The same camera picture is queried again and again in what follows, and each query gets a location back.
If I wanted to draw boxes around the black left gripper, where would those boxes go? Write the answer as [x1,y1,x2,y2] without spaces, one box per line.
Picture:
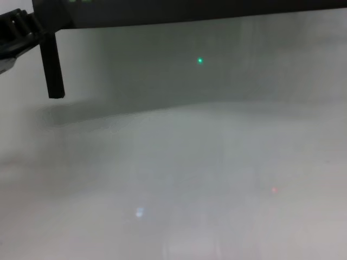
[0,8,52,61]

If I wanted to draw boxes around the black tape frame outline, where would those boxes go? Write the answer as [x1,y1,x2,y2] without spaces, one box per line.
[40,30,66,100]

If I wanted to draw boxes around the black company introduction poster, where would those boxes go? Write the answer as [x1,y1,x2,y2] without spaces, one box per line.
[31,0,347,31]

